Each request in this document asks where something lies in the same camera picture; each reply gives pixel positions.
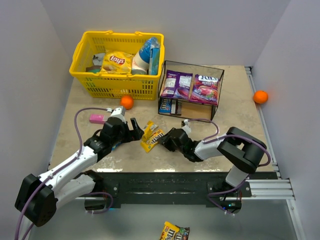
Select brown chocolate bar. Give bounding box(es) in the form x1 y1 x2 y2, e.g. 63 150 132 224
170 99 182 116

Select blue m&m bag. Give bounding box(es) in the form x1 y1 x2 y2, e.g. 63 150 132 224
111 142 122 151
158 98 172 114

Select purple candy bag back side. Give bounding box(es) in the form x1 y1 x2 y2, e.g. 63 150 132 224
160 70 193 100

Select purple Fox's berries bag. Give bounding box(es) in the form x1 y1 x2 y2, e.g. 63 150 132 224
189 74 221 106

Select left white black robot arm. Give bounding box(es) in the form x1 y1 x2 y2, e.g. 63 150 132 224
14 116 144 227

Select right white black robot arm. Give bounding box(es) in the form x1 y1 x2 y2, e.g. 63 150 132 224
157 126 271 187

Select small yellow candy bag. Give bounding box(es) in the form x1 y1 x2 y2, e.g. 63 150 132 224
141 120 158 142

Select M&M bags on floor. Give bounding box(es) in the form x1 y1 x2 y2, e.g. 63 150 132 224
159 221 190 240

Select yellow M&M bag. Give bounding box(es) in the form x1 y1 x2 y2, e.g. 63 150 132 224
140 129 164 153

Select orange fruit near basket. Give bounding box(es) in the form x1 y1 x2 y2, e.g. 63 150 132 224
120 95 134 110

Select pink rectangular box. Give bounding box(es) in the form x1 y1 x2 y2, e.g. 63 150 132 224
89 114 106 125

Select yellow plastic shopping basket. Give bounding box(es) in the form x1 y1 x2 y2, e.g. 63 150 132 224
69 30 165 100

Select yellow Lays chip bag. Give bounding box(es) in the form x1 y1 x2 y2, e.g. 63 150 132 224
100 50 134 75

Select brown green packet in basket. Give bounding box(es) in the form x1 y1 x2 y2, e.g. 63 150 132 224
85 65 102 74

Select blue cardboard box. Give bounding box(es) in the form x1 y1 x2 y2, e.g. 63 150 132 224
148 47 160 76

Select grey crumpled packet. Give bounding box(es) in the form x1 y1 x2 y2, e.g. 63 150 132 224
92 52 105 67

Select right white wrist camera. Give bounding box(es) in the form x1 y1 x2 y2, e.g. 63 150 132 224
181 119 192 135

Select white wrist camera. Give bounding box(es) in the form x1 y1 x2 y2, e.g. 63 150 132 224
181 119 192 135
106 106 127 125

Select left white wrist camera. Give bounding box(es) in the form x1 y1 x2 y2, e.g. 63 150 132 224
106 106 127 125

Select black wire wooden shelf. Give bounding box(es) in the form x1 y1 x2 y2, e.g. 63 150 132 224
157 60 225 120

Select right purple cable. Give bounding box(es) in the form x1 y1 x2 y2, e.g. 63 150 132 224
187 118 272 168

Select purple cable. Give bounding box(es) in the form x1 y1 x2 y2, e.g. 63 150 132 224
187 118 272 168
13 107 112 240

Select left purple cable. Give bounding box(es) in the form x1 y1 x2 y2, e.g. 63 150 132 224
13 107 112 240

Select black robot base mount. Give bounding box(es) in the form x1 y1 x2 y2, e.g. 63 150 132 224
84 170 277 213

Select orange fruit at wall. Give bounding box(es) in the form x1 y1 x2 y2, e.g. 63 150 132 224
253 90 269 104

